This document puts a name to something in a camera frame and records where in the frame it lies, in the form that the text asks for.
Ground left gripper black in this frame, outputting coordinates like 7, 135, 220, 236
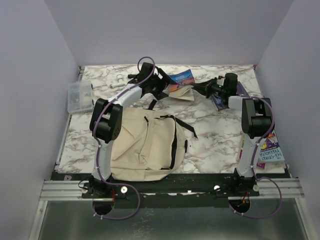
147, 68, 176, 100

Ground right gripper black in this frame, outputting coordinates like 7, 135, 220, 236
192, 77, 227, 99

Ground Jane Eyre blue book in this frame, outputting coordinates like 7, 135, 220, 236
168, 69, 195, 102

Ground beige student backpack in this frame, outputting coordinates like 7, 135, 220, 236
110, 106, 195, 182

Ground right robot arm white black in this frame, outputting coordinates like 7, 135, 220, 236
192, 73, 275, 178

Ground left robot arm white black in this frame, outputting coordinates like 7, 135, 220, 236
89, 62, 176, 198

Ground dark purple book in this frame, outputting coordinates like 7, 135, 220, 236
210, 82, 249, 111

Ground black cylindrical tool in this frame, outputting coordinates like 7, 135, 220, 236
127, 74, 137, 79

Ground white plastic pipe fitting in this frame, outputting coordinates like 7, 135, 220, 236
109, 74, 126, 89

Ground clear plastic organizer box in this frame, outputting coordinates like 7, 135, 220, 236
67, 80, 94, 114

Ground Treehouse book blue cover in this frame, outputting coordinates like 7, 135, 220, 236
258, 130, 285, 163

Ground Treehouse book purple cover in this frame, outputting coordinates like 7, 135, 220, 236
256, 162, 266, 170

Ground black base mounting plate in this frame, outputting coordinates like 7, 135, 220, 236
51, 171, 261, 208

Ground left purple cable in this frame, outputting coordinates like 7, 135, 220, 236
92, 56, 156, 221

